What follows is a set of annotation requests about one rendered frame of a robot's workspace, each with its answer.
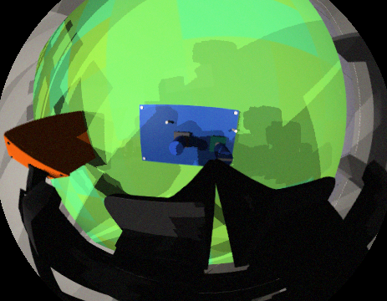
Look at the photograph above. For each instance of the blue circuit board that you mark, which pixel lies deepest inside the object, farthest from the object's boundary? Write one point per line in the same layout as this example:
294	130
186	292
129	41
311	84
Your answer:
187	135

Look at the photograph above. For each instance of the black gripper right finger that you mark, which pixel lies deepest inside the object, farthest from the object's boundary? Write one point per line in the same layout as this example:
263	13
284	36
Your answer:
249	208

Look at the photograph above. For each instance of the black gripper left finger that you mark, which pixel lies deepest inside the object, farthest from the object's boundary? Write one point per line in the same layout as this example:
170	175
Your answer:
188	213

